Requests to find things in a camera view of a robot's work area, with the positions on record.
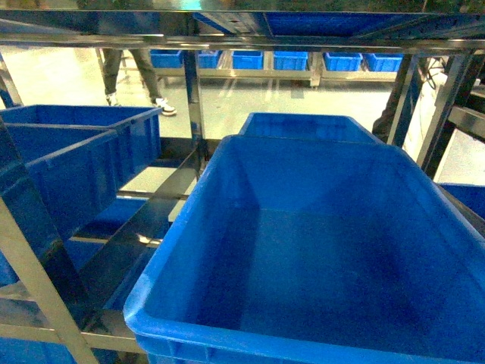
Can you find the near steel shelf rack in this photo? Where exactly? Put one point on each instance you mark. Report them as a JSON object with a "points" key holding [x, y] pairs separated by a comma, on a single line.
{"points": [[443, 45]]}

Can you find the blue bin behind near bin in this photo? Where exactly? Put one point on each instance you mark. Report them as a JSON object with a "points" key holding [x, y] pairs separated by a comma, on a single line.
{"points": [[339, 128]]}

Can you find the large near blue bin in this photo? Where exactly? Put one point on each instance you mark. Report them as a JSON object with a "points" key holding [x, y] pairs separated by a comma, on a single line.
{"points": [[307, 251]]}

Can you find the left blue bin rear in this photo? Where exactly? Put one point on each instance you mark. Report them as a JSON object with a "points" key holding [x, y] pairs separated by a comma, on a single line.
{"points": [[138, 136]]}

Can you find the person legs in dark trousers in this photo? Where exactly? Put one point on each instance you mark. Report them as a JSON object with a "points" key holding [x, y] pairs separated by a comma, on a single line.
{"points": [[111, 67]]}

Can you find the left blue bin front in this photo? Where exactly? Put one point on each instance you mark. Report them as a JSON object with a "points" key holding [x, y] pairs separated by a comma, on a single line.
{"points": [[74, 169]]}

